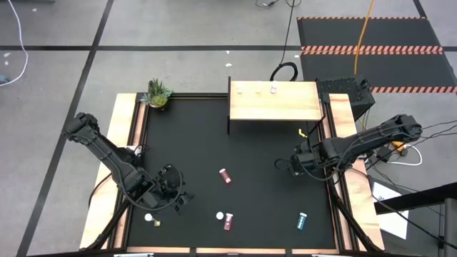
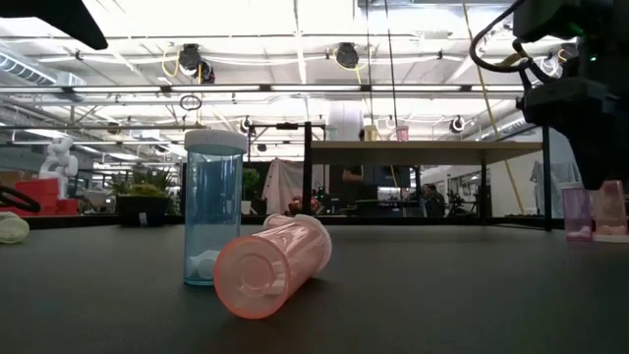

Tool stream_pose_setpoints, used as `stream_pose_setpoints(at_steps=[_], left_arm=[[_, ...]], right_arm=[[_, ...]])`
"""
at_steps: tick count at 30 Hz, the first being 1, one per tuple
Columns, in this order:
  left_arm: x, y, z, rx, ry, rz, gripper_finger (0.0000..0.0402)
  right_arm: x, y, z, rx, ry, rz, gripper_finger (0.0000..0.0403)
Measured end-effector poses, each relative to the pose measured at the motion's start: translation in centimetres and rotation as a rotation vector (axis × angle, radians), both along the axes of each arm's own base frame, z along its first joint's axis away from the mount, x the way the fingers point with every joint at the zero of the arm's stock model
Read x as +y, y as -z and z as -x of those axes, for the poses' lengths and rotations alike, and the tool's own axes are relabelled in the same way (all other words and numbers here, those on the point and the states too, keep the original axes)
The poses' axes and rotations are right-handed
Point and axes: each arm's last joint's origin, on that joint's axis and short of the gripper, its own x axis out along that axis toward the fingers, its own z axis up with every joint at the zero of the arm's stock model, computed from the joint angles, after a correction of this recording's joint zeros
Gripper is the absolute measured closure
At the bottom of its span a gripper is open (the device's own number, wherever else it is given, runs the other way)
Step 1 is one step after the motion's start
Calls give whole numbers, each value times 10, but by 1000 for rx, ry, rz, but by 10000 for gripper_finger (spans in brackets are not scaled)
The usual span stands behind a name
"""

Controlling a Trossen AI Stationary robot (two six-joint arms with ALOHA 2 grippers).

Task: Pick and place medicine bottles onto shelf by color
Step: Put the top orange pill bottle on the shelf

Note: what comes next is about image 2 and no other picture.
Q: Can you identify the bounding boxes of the black hanging ring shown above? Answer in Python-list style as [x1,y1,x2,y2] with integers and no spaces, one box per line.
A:
[179,93,203,112]

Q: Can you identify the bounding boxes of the light wooden tray board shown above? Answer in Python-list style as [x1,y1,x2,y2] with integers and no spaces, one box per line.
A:
[302,121,554,232]

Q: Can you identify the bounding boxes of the white statue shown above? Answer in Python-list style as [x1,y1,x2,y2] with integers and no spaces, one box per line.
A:
[37,136,80,201]

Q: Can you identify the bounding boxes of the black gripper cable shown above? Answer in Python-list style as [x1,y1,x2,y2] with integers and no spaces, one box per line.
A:
[469,0,556,88]

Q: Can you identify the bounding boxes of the yellow hanging cable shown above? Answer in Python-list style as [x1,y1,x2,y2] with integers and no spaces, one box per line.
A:
[461,0,526,216]

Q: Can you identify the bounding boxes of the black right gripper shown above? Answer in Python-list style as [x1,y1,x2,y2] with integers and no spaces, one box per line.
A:
[513,0,629,191]

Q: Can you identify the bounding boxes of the small green potted plant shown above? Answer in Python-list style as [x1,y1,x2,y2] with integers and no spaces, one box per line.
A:
[244,166,261,215]

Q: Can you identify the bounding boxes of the white hanging cloth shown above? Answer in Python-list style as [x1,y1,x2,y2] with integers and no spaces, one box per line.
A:
[259,157,309,216]

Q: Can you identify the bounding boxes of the black cable loop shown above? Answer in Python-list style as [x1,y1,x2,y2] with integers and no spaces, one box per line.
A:
[0,184,42,214]

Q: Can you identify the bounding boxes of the potted succulent plant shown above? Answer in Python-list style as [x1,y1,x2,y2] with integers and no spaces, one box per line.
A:
[105,166,181,228]

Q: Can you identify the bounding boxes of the red boxes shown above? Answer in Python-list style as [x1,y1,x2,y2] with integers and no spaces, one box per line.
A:
[0,177,79,217]

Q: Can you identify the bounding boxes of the black hanging cable with coil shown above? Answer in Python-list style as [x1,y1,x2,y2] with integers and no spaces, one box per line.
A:
[382,0,400,129]

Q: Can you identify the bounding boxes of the grey air duct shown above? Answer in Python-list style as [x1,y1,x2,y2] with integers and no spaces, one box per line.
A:
[0,46,87,102]

